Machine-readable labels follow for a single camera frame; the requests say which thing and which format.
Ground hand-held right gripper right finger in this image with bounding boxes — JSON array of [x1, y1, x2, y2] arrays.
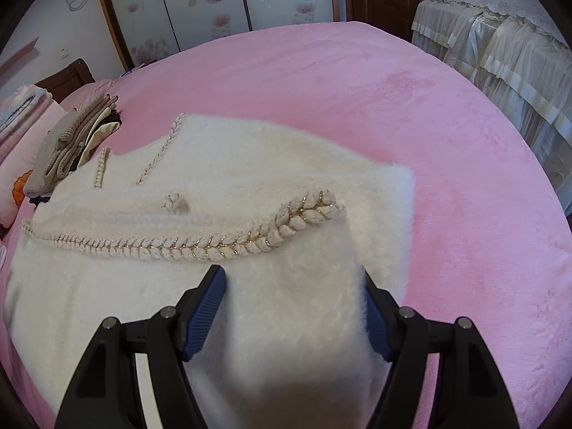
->
[[360, 268, 521, 429]]

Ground pink pillow with orange shell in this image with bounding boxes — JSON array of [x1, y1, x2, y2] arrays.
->
[[0, 98, 68, 228]]

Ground pink plush bed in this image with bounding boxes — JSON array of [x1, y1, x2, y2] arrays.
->
[[0, 20, 572, 429]]

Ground grey folded knit sweater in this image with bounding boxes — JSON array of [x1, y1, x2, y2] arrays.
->
[[23, 107, 105, 197]]

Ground floral sliding-door wardrobe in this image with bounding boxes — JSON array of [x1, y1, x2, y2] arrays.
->
[[92, 0, 351, 72]]

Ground white fuzzy braided-trim cardigan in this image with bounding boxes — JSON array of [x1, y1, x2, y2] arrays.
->
[[4, 113, 416, 429]]

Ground dark wooden headboard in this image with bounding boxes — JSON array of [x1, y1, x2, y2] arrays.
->
[[35, 58, 97, 103]]

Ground lace-covered furniture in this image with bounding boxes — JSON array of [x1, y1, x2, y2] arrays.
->
[[411, 0, 572, 215]]

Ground pink wall shelf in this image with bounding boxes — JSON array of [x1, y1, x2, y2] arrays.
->
[[0, 36, 40, 82]]

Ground folded floral quilt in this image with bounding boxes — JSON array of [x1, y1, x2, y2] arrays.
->
[[0, 84, 52, 141]]

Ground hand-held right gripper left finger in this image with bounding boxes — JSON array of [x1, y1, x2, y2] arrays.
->
[[54, 265, 228, 429]]

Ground cream folded garment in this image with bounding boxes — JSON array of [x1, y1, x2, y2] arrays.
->
[[78, 118, 121, 173]]

